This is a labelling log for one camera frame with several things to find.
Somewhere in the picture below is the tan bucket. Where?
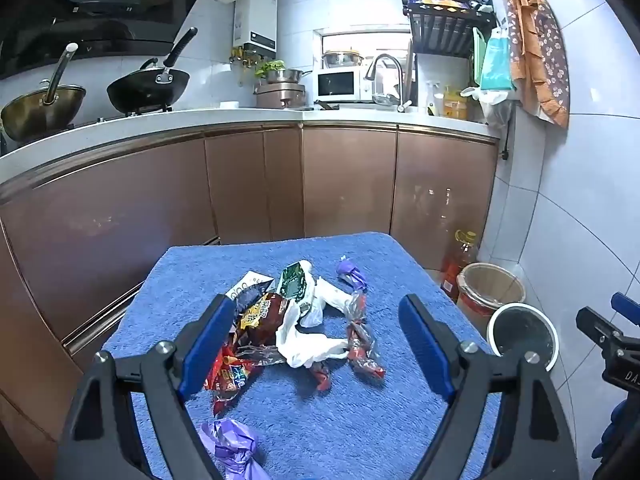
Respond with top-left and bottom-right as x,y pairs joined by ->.
456,262 -> 527,331

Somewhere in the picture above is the small red wrapper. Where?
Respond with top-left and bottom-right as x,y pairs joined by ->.
305,360 -> 332,392

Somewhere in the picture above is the steel pot on cooker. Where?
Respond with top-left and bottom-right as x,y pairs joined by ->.
252,82 -> 307,109

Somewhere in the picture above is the yellow bottle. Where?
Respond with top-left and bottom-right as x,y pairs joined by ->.
442,85 -> 468,121

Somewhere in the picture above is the green cutting board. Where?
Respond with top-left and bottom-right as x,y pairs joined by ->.
472,26 -> 488,86

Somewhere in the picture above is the teal bag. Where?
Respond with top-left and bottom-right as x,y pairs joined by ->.
480,27 -> 516,92

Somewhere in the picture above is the blue terry towel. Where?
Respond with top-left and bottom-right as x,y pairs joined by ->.
102,231 -> 503,480

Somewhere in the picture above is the green foil packet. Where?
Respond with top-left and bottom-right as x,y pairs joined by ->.
276,260 -> 313,303

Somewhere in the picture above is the purple plastic bag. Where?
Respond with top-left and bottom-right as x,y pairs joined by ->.
197,417 -> 263,480

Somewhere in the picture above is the white microwave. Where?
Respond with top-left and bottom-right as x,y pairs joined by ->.
314,67 -> 375,103

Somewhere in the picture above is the orange red snack wrapper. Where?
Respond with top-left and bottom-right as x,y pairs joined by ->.
202,345 -> 262,416

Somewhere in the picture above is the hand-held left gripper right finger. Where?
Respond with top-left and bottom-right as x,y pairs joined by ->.
398,294 -> 581,480

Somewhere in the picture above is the white water heater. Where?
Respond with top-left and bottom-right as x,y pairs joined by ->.
232,0 -> 278,56

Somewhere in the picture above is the black dish rack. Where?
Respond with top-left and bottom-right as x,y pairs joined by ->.
400,0 -> 498,58

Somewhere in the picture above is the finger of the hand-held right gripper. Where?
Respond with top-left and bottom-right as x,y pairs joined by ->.
611,291 -> 640,317
575,306 -> 629,357

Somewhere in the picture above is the cooking oil bottle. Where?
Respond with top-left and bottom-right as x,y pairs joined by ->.
441,230 -> 480,303

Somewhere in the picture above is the black wok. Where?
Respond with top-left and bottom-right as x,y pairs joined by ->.
106,26 -> 198,113

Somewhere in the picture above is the steel kitchen faucet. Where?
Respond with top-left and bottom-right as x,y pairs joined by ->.
365,53 -> 413,113

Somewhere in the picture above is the white bin with black liner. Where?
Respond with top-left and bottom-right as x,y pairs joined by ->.
486,302 -> 560,373

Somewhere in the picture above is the red candy wrapper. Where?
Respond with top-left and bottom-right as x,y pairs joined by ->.
344,292 -> 387,386

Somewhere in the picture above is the maroon snack wrapper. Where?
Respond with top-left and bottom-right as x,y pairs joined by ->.
234,292 -> 301,348

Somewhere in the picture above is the black range hood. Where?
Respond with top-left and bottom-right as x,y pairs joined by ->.
0,0 -> 223,81

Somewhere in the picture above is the hanging white plastic bag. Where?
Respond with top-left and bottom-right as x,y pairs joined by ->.
460,86 -> 516,128

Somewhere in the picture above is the steel pot with lid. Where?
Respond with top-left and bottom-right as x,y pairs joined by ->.
321,49 -> 365,68

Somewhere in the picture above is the steel bowl with greens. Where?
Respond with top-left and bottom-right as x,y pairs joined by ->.
255,60 -> 313,85

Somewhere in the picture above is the steel wok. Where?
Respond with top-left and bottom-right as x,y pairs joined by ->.
0,42 -> 87,142

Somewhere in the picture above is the small purple wrapper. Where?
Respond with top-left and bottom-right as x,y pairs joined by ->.
336,257 -> 368,292

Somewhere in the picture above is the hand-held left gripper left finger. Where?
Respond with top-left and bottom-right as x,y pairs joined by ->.
54,294 -> 237,480

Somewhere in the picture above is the orange floral apron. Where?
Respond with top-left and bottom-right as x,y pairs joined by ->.
497,0 -> 571,128

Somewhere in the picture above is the brown kitchen base cabinet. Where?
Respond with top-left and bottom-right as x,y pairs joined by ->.
0,107 -> 502,461

